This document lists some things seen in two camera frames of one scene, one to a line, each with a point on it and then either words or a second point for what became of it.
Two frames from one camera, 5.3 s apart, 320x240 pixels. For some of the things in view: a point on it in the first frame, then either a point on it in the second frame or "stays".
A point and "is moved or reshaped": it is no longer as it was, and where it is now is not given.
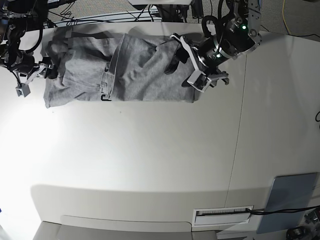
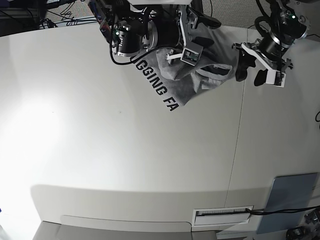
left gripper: [202, 51] -> [268, 51]
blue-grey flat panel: [288, 192] stays
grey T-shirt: [104, 64] is moved or reshaped
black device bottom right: [298, 233] stays
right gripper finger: [52, 73] -> [208, 22]
